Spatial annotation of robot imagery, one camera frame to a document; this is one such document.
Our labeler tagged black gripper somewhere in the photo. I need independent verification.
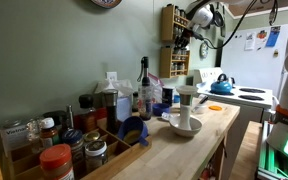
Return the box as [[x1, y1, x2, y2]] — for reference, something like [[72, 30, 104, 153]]
[[177, 29, 193, 45]]

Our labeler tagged upper wooden spice rack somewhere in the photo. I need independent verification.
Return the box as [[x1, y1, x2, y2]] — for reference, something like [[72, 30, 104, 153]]
[[161, 4, 188, 43]]

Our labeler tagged wooden spice rack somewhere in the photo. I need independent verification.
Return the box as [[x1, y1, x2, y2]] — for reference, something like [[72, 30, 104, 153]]
[[161, 4, 188, 43], [159, 47, 190, 78]]

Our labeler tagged lower wooden spice rack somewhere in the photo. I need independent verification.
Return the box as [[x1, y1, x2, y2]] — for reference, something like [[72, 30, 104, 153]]
[[159, 47, 190, 78]]

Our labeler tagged white lid spice jar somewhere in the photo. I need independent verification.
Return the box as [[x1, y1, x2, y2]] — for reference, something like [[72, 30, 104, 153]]
[[85, 140, 108, 172]]

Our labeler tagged orange lid spice jar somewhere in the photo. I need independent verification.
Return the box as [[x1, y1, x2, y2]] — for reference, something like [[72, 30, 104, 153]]
[[39, 144, 75, 180]]

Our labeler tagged wooden spice tray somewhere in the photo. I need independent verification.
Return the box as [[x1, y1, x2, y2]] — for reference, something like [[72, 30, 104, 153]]
[[4, 118, 152, 180]]

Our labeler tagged blue tea kettle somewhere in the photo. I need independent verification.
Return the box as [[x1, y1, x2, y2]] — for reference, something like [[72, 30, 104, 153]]
[[211, 73, 232, 95]]

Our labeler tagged dark bottle with pourer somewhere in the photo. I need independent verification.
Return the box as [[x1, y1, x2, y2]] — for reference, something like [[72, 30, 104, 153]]
[[137, 56, 152, 120]]

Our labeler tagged blue small bowl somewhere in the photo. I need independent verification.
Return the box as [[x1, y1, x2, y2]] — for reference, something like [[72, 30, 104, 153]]
[[152, 103, 170, 116]]

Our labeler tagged white refrigerator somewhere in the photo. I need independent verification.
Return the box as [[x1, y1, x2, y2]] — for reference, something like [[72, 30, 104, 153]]
[[220, 24, 288, 96]]

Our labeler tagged white funnel stand in bowl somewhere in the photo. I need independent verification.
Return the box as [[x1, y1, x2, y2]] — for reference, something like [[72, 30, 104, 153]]
[[169, 85, 202, 137]]

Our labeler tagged black pepper grinder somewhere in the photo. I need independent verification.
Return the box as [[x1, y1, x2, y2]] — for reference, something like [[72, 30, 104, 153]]
[[103, 89, 118, 134]]

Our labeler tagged white stove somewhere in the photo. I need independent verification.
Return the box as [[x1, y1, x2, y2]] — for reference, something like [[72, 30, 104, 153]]
[[193, 67, 273, 180]]

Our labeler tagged wooden butcher block cart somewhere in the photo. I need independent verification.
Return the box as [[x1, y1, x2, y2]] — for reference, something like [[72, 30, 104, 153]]
[[82, 100, 240, 180]]

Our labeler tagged blue measuring cup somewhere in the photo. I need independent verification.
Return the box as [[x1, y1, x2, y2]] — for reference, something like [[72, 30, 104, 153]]
[[117, 116, 149, 146]]

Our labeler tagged wall clock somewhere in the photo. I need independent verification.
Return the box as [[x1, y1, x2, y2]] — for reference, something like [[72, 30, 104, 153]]
[[199, 42, 208, 59]]

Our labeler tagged white wall light switch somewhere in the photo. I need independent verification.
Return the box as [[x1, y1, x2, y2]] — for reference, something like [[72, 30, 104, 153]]
[[106, 72, 117, 81]]

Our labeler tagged black robot cable conduit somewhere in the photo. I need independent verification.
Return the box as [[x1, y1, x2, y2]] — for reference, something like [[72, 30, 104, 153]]
[[193, 0, 279, 50]]

